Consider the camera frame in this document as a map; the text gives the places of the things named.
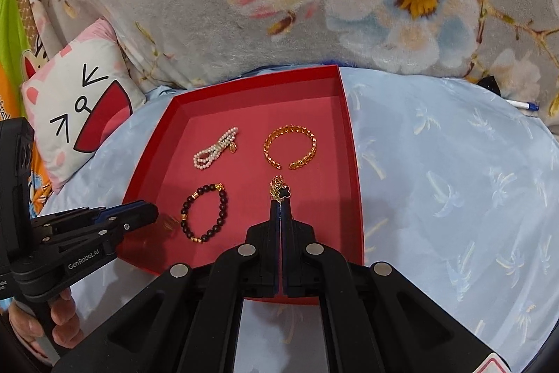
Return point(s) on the person left hand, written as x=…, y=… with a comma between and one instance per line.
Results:
x=67, y=332

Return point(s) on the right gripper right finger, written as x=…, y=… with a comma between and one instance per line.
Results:
x=374, y=319

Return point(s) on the cat face cushion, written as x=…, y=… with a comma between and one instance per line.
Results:
x=78, y=99

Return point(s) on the gold chain cuff bangle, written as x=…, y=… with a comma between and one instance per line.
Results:
x=290, y=129

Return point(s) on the red shallow jewelry box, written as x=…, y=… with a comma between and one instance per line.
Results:
x=215, y=136

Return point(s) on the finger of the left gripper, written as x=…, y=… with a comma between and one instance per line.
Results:
x=91, y=215
x=75, y=244

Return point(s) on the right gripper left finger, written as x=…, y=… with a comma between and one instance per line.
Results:
x=188, y=319

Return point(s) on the blue white pen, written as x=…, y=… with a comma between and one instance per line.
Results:
x=527, y=106

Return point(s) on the colourful cartoon bedsheet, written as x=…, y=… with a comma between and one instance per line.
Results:
x=22, y=54

